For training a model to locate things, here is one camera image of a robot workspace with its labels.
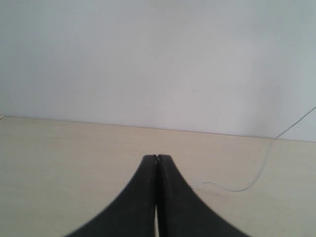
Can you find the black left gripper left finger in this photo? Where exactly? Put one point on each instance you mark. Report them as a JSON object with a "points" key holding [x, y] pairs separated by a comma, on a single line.
{"points": [[132, 212]]}

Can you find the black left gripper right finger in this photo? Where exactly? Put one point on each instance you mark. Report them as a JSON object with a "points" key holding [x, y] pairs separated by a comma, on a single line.
{"points": [[181, 213]]}

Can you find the white wired earphones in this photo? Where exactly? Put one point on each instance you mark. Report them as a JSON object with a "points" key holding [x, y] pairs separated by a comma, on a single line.
{"points": [[264, 161]]}

